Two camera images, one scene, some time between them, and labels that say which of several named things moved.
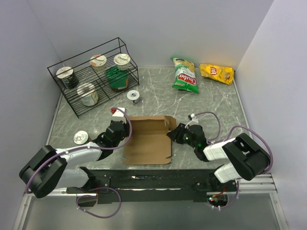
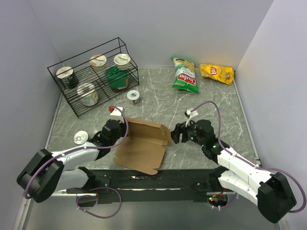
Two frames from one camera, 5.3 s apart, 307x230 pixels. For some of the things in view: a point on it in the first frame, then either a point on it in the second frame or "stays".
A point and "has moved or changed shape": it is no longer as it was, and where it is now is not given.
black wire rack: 95,76 stays
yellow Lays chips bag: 224,74 stays
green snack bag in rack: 118,78 stays
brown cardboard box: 150,143 has moved or changed shape
